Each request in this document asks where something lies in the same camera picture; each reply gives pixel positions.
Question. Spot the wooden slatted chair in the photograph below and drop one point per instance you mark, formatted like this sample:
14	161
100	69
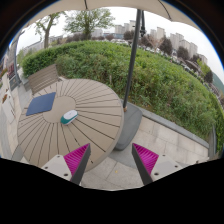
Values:
43	78

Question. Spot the white and teal computer mouse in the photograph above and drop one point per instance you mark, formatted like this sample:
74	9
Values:
68	117

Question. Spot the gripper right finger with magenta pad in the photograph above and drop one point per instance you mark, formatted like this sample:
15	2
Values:
152	166

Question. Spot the green hedge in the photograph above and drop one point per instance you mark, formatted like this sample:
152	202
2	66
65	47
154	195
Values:
163	87

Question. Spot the grey umbrella base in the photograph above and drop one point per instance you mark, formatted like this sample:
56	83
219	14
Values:
132	120

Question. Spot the blue mouse pad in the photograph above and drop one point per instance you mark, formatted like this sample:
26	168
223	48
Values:
41	104

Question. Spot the dark umbrella pole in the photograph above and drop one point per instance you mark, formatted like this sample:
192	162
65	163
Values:
139	29

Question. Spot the round wooden slatted table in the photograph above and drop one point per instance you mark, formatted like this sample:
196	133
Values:
99	122

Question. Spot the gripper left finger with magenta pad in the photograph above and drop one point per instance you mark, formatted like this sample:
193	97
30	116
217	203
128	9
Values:
70	167

